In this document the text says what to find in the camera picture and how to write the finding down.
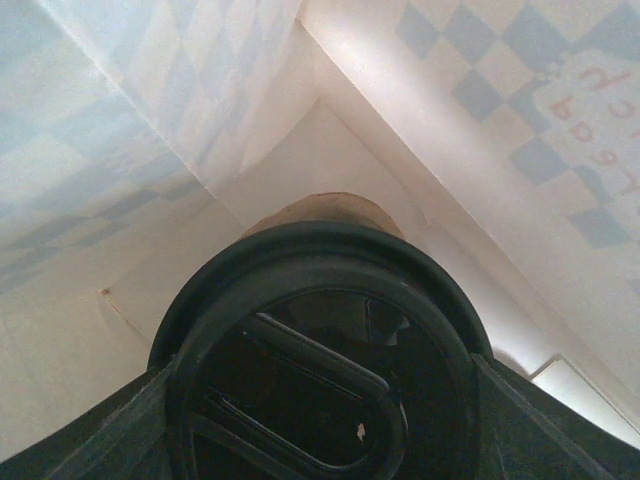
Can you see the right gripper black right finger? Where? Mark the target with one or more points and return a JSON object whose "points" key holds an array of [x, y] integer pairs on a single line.
{"points": [[525, 433]]}

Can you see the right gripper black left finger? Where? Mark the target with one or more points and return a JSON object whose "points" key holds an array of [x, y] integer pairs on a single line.
{"points": [[123, 437]]}

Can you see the blue checkered paper bag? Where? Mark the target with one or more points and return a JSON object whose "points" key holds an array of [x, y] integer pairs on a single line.
{"points": [[139, 139]]}

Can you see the grey pulp cup carrier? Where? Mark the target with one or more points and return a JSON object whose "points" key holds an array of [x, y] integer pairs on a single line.
{"points": [[341, 207]]}

